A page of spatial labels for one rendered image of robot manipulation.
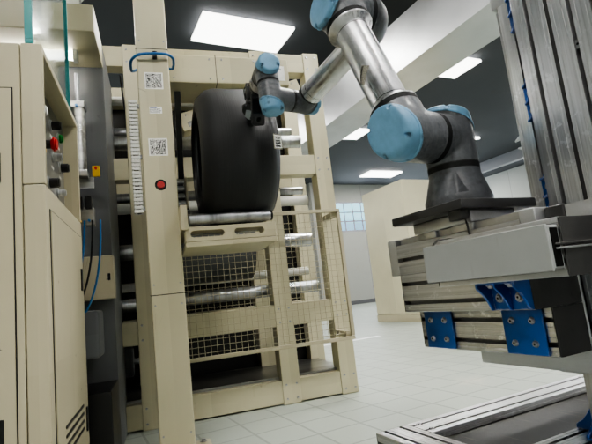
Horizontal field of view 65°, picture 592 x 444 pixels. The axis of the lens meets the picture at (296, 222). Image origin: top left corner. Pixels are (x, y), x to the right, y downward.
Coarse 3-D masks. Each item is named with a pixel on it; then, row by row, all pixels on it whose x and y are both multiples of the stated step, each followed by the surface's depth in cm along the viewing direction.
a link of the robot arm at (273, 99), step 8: (264, 80) 148; (272, 80) 148; (264, 88) 147; (272, 88) 147; (280, 88) 149; (264, 96) 146; (272, 96) 146; (280, 96) 148; (288, 96) 149; (264, 104) 146; (272, 104) 146; (280, 104) 147; (288, 104) 150; (264, 112) 148; (272, 112) 148; (280, 112) 149
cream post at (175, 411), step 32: (160, 0) 201; (160, 32) 198; (160, 64) 196; (160, 96) 193; (160, 128) 191; (160, 160) 188; (160, 192) 186; (160, 224) 184; (160, 256) 182; (160, 288) 180; (160, 320) 178; (160, 352) 176; (160, 384) 174; (160, 416) 172; (192, 416) 175
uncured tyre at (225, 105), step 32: (224, 96) 185; (192, 128) 214; (224, 128) 176; (256, 128) 180; (192, 160) 221; (224, 160) 175; (256, 160) 179; (224, 192) 180; (256, 192) 184; (224, 224) 197
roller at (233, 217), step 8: (192, 216) 181; (200, 216) 181; (208, 216) 182; (216, 216) 183; (224, 216) 184; (232, 216) 185; (240, 216) 186; (248, 216) 187; (256, 216) 188; (264, 216) 189; (272, 216) 190; (192, 224) 181; (200, 224) 182; (208, 224) 184
